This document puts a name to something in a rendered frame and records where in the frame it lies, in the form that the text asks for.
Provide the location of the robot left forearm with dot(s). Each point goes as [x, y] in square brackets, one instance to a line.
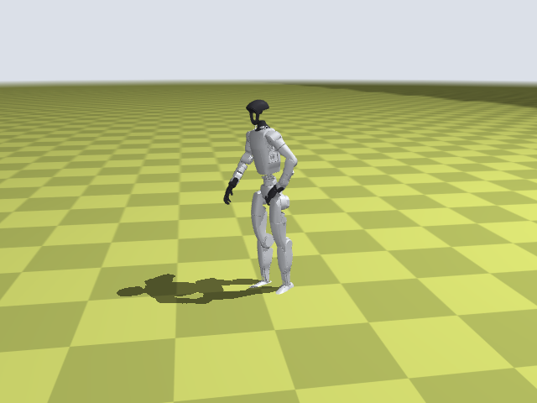
[288, 171]

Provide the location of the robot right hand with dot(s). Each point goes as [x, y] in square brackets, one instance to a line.
[232, 184]

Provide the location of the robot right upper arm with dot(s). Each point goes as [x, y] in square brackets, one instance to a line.
[248, 156]

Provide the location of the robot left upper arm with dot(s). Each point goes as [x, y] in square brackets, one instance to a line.
[275, 139]

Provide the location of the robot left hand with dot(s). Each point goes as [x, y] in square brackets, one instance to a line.
[272, 193]

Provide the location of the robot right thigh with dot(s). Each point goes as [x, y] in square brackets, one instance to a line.
[259, 220]

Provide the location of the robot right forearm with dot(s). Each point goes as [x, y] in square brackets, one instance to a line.
[241, 167]

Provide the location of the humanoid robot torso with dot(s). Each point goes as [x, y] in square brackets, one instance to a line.
[266, 158]

